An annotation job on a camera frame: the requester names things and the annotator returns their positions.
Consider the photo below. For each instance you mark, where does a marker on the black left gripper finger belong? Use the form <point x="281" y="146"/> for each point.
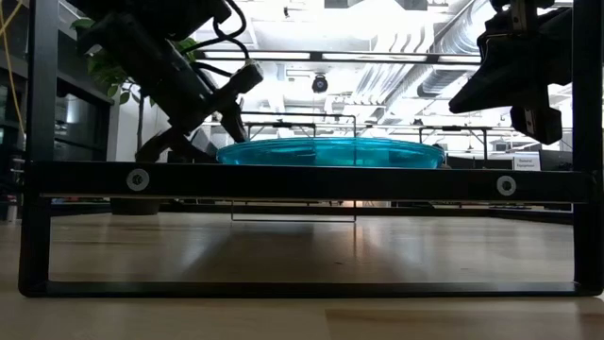
<point x="165" y="146"/>
<point x="234" y="122"/>

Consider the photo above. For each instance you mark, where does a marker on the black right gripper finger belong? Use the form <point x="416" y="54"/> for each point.
<point x="509" y="47"/>
<point x="500" y="90"/>

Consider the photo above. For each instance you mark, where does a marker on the blue transparent plate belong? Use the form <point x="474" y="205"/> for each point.
<point x="330" y="143"/>
<point x="330" y="158"/>

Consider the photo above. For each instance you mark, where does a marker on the silver shelf bolt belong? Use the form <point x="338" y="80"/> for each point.
<point x="138" y="180"/>
<point x="506" y="185"/>

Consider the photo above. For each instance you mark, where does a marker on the green potted plant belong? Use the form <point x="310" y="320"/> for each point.
<point x="106" y="71"/>

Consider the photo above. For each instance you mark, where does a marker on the black desk partition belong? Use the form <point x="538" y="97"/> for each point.
<point x="481" y="164"/>

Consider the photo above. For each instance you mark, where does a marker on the white sign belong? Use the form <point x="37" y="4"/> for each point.
<point x="526" y="162"/>

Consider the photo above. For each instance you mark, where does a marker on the dark glass cabinet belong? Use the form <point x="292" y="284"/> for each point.
<point x="80" y="137"/>

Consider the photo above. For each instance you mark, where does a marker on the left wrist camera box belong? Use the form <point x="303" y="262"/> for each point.
<point x="243" y="78"/>

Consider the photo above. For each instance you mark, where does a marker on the silver ceiling duct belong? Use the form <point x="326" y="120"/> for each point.
<point x="439" y="82"/>

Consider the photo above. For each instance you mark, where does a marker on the black hanging camera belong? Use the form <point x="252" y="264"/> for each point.
<point x="320" y="84"/>

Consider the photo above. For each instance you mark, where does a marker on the black aluminium table frame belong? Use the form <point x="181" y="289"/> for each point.
<point x="424" y="210"/>

